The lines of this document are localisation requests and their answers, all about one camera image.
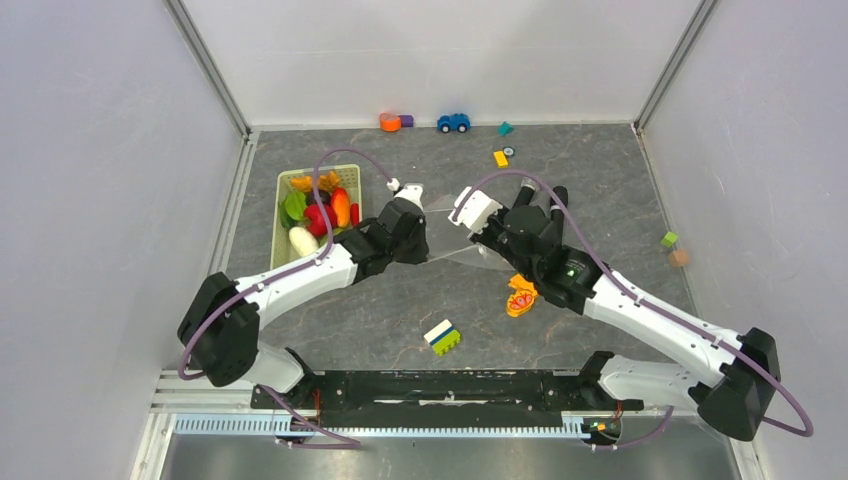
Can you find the orange yellow toy piece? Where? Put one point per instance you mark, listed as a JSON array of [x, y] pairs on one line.
[[523, 297]]

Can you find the green leafy toy vegetable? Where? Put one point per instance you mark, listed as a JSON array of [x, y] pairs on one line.
[[292, 208]]

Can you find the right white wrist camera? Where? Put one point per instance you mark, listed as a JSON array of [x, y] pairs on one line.
[[472, 210]]

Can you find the white green toy brick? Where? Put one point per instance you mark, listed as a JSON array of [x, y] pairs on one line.
[[443, 337]]

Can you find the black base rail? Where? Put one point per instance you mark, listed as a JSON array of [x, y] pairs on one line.
[[450, 398]]

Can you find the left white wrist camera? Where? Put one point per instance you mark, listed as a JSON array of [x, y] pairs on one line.
[[411, 192]]

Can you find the orange red toy mango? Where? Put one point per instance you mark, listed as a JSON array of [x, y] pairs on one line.
[[341, 205]]

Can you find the red toy tomato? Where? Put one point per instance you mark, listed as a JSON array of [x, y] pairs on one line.
[[319, 219]]

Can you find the white toy radish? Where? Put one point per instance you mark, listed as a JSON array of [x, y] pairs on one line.
[[302, 241]]

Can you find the dark purple toy fruit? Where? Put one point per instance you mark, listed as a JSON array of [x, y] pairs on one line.
[[322, 197]]

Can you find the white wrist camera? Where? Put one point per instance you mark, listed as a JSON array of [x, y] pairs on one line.
[[411, 192], [472, 210]]

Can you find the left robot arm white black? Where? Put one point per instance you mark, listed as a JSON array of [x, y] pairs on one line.
[[220, 331]]

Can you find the clear dotted zip bag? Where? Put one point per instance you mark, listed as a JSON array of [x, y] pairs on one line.
[[455, 243]]

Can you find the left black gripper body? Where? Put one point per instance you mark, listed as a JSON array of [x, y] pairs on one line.
[[410, 250]]

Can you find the teal toy block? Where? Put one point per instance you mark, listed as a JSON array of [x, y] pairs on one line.
[[505, 128]]

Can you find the yellow toy brick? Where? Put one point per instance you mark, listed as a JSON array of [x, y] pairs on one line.
[[501, 159]]

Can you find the orange toy food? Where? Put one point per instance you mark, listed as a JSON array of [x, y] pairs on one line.
[[326, 182]]

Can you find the black microphone silver head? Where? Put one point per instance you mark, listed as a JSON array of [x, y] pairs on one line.
[[525, 195]]

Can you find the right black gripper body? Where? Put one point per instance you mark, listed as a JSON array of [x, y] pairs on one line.
[[494, 235]]

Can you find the red toy chili pepper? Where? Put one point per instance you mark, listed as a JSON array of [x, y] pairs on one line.
[[355, 214]]

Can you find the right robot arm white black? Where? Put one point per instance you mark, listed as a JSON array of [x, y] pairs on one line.
[[728, 378]]

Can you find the blue toy car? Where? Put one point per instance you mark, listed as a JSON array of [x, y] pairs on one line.
[[456, 122]]

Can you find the small green cube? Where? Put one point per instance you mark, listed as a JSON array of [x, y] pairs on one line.
[[669, 239]]

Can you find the small tan wooden cube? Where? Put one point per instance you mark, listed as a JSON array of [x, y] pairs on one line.
[[679, 258]]

